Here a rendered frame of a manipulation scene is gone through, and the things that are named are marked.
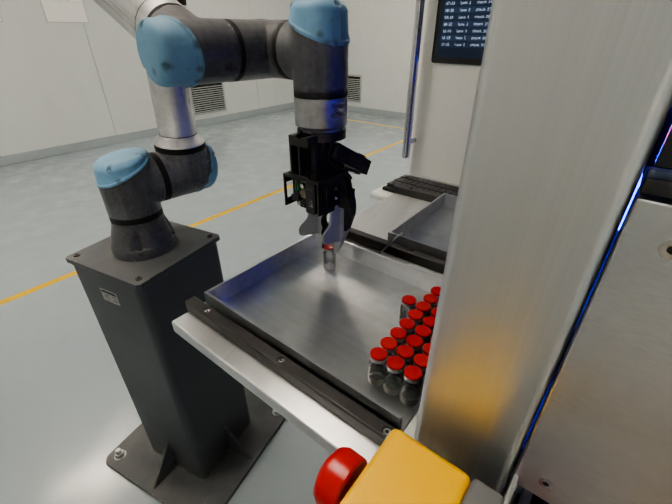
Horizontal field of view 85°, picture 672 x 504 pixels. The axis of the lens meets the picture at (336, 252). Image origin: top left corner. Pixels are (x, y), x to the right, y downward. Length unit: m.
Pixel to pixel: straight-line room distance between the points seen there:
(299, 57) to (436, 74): 0.82
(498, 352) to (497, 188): 0.09
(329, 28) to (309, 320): 0.39
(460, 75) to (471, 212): 1.10
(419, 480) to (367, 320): 0.34
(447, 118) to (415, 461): 1.14
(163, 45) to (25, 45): 4.96
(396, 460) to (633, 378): 0.13
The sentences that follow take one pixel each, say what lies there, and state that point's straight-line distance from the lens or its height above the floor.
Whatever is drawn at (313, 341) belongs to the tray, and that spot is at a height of 0.88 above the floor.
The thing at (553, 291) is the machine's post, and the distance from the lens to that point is 0.19.
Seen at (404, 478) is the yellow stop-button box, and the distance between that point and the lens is 0.25.
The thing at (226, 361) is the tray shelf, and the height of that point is 0.88.
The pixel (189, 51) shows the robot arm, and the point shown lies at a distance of 0.52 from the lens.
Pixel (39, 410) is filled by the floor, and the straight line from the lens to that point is 1.92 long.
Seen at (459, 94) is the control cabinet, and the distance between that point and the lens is 1.28.
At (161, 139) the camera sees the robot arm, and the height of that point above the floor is 1.04.
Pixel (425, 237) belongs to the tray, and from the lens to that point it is 0.80.
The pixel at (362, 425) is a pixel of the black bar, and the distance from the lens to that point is 0.43.
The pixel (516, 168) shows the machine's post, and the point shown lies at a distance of 0.17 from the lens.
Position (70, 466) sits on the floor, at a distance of 1.69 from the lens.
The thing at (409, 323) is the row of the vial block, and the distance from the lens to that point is 0.50.
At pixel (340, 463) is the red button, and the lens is 0.27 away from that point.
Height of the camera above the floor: 1.25
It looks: 31 degrees down
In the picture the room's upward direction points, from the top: straight up
